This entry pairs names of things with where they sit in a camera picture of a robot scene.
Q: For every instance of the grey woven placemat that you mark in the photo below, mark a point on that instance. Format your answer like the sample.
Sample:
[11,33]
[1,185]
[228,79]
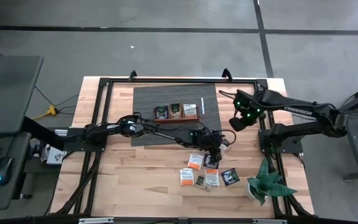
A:
[172,93]

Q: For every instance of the black diagonal bar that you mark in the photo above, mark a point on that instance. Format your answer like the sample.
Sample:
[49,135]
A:
[42,132]

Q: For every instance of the black metal table frame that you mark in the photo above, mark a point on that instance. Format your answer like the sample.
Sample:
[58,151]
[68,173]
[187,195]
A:
[182,80]

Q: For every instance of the white plastic strip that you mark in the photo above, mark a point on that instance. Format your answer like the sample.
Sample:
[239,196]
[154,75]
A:
[202,105]

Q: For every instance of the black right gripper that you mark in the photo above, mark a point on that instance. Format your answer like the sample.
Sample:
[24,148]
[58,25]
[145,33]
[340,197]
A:
[247,109]

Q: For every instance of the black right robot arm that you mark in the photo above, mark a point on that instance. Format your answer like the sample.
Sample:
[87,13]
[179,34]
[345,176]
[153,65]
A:
[297,109]

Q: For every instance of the large grey desk top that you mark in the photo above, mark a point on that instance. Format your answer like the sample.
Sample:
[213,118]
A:
[8,93]

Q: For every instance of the white plant pot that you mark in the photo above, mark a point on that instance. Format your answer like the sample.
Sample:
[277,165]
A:
[248,191]

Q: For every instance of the brown peach tea packet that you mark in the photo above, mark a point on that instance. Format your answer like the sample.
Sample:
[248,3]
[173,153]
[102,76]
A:
[176,111]
[228,152]
[200,183]

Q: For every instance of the yellow power strip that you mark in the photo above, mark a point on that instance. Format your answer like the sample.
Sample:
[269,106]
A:
[52,110]

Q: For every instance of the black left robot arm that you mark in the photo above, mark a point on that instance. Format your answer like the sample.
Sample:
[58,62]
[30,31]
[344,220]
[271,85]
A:
[166,134]

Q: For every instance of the dark purple tea packet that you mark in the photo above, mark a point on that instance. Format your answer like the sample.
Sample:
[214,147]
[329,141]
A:
[207,165]
[230,177]
[162,112]

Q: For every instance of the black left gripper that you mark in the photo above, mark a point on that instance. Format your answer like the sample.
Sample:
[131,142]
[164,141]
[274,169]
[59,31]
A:
[211,140]

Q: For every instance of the orange white tea packet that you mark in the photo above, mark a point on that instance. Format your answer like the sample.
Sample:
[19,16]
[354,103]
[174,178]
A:
[195,161]
[212,177]
[190,111]
[186,176]

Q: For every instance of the black frame clamp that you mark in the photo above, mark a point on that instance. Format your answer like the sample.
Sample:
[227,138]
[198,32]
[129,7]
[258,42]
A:
[227,74]
[132,75]

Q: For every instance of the white printed box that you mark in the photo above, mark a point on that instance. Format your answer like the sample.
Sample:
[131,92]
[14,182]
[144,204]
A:
[54,157]

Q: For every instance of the black metal desk frame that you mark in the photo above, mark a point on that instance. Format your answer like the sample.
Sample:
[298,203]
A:
[353,149]

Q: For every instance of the green artificial plant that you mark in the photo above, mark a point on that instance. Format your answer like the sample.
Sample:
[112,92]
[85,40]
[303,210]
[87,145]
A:
[267,183]

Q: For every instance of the wooden three-compartment tray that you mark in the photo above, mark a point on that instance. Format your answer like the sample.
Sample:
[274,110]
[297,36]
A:
[176,120]

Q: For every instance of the silver ribbed block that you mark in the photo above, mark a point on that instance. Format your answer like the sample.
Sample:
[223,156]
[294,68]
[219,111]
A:
[61,133]

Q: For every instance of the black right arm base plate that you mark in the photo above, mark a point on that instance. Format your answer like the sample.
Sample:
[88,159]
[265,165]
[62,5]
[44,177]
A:
[287,147]

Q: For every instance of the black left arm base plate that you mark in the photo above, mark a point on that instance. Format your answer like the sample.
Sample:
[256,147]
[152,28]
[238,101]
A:
[73,146]

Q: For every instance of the black lit computer mouse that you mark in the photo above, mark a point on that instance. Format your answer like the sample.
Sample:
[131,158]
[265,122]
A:
[3,168]

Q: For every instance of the silver metal bracket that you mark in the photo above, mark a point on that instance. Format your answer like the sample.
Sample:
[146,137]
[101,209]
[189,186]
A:
[269,221]
[95,220]

